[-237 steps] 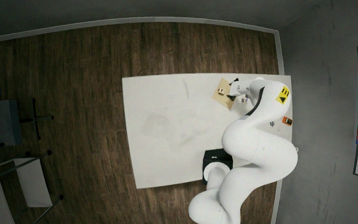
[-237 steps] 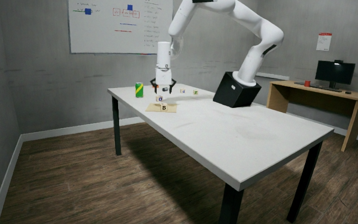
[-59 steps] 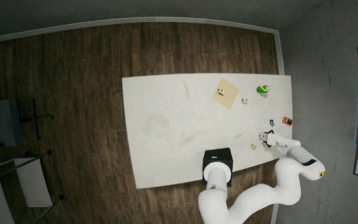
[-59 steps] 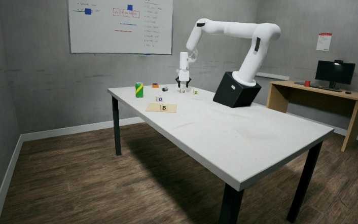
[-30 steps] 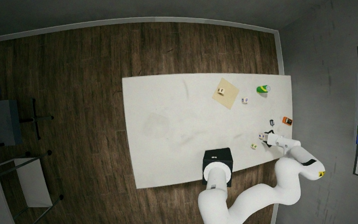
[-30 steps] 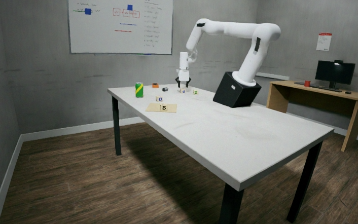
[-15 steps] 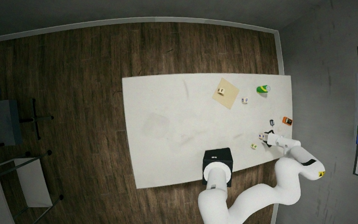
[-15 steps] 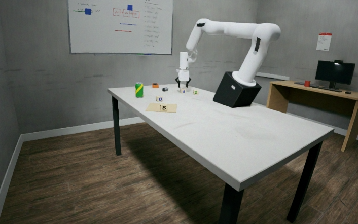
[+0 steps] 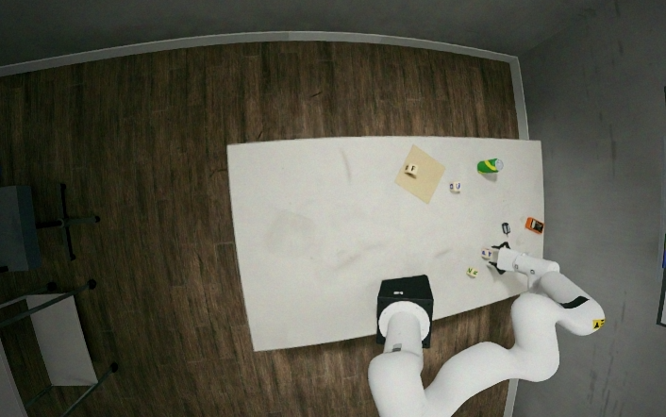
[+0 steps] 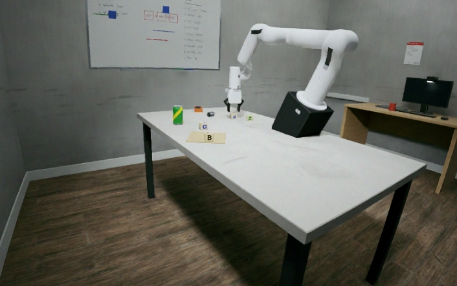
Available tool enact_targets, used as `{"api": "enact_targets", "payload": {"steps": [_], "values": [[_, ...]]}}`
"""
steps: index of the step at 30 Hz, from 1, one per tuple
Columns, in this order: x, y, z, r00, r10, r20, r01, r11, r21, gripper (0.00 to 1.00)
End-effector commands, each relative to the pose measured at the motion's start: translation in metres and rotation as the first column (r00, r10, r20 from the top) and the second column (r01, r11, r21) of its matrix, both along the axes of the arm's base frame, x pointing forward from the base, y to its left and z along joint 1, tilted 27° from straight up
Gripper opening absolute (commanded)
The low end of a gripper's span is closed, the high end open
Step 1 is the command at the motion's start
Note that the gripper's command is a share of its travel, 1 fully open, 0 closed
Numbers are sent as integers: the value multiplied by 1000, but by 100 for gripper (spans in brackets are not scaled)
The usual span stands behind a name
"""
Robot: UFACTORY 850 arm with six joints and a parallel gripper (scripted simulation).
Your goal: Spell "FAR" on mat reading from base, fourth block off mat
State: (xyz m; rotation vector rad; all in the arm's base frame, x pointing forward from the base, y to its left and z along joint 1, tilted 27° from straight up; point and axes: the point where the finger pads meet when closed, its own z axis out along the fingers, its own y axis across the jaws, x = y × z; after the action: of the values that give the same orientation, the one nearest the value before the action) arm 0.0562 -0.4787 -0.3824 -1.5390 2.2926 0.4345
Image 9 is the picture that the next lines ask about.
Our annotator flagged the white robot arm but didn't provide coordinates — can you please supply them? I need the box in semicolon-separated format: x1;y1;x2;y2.
368;252;605;417

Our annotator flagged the tan square mat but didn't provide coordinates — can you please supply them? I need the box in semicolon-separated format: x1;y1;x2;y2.
394;144;446;204

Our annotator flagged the green drink can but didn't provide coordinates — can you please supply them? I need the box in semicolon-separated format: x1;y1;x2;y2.
477;158;504;174

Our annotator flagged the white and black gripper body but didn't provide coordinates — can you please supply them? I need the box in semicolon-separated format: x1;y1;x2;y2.
497;248;522;273

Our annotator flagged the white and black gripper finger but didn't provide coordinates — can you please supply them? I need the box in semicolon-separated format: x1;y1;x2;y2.
489;261;505;275
491;242;510;250

